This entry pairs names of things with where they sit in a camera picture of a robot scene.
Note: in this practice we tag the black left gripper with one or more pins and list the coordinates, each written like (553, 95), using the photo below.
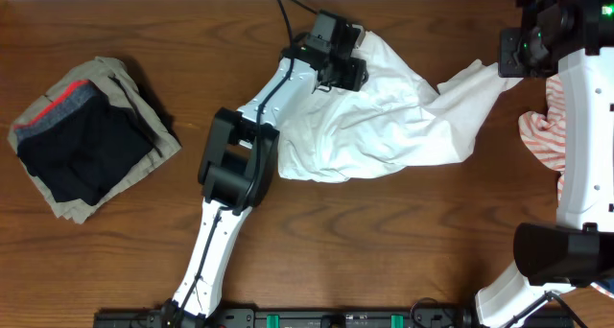
(351, 79)

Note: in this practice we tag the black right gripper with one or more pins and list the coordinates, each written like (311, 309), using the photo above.
(509, 65)

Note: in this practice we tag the white t-shirt green logo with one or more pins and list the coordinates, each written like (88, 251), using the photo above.
(396, 120)

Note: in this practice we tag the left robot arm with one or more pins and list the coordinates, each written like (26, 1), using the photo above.
(241, 153)

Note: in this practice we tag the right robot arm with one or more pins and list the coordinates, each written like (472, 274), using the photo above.
(572, 39)

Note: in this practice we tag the pink white striped shirt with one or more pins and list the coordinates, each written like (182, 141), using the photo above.
(545, 134)

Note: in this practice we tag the folded khaki garment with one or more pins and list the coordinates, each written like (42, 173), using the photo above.
(111, 76)

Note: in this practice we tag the dark blue garment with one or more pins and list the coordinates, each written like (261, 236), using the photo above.
(605, 287)

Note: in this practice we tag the folded black garment red waistband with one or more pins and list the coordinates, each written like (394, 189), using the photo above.
(80, 146)

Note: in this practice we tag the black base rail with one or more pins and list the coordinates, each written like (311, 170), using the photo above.
(247, 318)

